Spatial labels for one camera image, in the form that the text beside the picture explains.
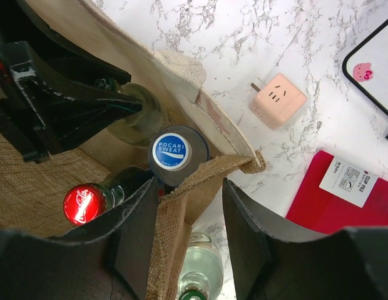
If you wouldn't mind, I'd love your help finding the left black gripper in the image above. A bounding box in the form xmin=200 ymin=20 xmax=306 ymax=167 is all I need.
xmin=0 ymin=1 xmax=143 ymax=163

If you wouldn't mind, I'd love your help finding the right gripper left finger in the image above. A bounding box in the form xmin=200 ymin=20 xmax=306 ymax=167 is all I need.
xmin=0 ymin=179 xmax=158 ymax=299

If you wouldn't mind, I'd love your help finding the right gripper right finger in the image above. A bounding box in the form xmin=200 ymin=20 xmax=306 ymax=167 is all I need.
xmin=222 ymin=179 xmax=388 ymax=299

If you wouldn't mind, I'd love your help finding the glass cola bottle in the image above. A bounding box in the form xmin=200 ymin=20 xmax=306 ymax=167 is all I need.
xmin=63 ymin=166 xmax=153 ymax=226

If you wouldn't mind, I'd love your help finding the clear soda water bottle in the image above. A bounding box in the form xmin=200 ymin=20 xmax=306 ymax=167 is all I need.
xmin=176 ymin=232 xmax=224 ymax=300

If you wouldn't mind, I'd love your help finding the green cap glass bottle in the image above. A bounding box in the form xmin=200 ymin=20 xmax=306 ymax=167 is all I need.
xmin=94 ymin=77 xmax=170 ymax=149

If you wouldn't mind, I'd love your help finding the brown canvas tote bag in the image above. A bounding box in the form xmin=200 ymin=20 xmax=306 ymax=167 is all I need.
xmin=0 ymin=1 xmax=266 ymax=299

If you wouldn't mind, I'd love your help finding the blue label water bottle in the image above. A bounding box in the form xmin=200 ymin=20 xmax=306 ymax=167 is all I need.
xmin=148 ymin=125 xmax=210 ymax=188

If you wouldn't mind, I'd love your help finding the red clip file folder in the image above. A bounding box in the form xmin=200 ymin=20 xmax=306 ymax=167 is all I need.
xmin=286 ymin=151 xmax=388 ymax=234

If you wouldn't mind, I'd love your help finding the pink power adapter cube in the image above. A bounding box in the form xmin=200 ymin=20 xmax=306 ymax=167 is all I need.
xmin=249 ymin=73 xmax=307 ymax=129

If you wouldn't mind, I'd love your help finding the white whiteboard black frame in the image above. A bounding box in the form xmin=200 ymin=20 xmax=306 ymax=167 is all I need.
xmin=342 ymin=19 xmax=388 ymax=117

